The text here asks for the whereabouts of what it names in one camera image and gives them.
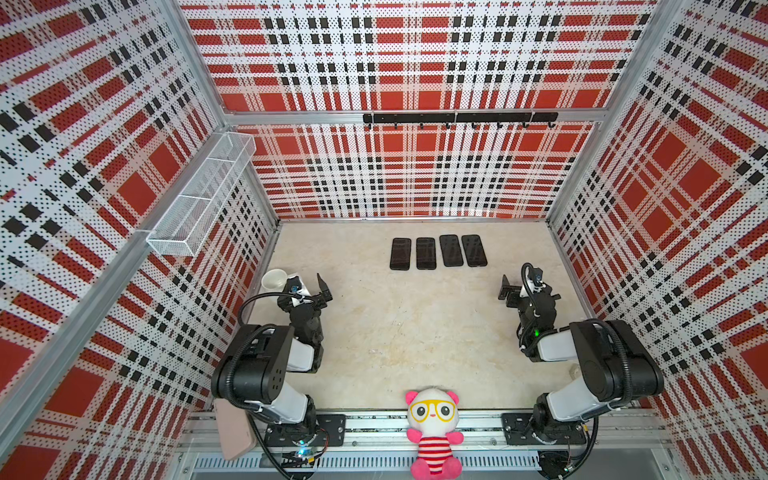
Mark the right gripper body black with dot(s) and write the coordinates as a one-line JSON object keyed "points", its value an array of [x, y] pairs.
{"points": [[516, 301]]}

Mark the white wire mesh basket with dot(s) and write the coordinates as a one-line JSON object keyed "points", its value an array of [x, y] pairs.
{"points": [[184, 227]]}

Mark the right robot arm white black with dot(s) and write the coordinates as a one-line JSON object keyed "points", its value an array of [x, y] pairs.
{"points": [[614, 368]]}

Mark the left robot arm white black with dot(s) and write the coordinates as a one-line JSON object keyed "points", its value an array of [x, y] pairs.
{"points": [[252, 375]]}

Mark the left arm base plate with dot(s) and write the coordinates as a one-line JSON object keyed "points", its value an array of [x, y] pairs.
{"points": [[324, 430]]}

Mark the pink panda plush toy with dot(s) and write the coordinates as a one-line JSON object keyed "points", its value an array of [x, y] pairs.
{"points": [[433, 417]]}

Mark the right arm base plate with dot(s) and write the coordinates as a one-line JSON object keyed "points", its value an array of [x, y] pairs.
{"points": [[527, 429]]}

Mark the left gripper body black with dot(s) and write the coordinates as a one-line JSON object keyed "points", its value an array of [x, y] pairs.
{"points": [[318, 303]]}

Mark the black phone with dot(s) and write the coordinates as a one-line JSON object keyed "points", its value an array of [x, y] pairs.
{"points": [[451, 250], [474, 250]]}

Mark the black phone case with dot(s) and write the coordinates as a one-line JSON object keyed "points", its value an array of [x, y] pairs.
{"points": [[400, 257]]}

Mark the black wall hook rail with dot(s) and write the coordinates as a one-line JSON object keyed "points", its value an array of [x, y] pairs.
{"points": [[523, 118]]}

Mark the white mug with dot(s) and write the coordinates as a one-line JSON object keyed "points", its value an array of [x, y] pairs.
{"points": [[274, 280]]}

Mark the pink phone case at edge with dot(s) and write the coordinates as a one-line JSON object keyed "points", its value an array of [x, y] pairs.
{"points": [[235, 433]]}

